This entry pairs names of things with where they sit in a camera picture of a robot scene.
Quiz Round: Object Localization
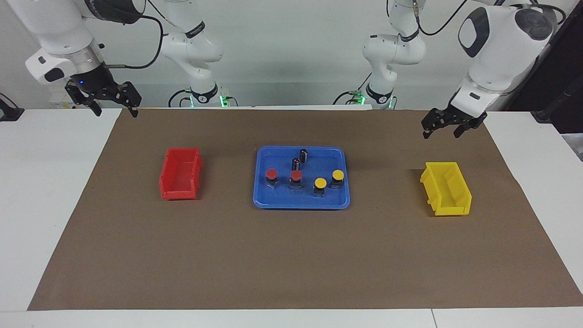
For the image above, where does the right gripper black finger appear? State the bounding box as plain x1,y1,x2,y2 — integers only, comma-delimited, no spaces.
113,81,142,118
64,84,102,117

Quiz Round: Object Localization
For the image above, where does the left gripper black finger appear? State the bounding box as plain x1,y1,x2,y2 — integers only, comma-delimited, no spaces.
421,111,445,139
453,117,485,139

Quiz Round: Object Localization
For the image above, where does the blue plastic tray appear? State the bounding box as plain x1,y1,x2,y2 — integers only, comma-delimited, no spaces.
253,145,351,210

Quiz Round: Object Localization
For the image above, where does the yellow plastic parts bin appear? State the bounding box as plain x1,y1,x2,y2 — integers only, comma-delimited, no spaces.
419,162,473,216

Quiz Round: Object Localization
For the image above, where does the red plastic parts bin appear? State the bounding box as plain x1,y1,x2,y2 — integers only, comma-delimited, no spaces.
159,147,203,200

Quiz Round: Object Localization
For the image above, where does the black equipment stand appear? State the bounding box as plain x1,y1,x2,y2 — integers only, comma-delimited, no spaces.
510,0,583,133

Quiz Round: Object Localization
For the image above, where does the brown paper table mat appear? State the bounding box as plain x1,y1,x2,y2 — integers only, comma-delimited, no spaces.
27,108,583,311

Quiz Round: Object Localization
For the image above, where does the black mount bracket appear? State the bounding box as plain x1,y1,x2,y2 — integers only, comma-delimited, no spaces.
0,92,25,122

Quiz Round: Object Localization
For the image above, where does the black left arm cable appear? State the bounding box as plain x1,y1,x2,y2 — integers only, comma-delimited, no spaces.
412,0,470,36

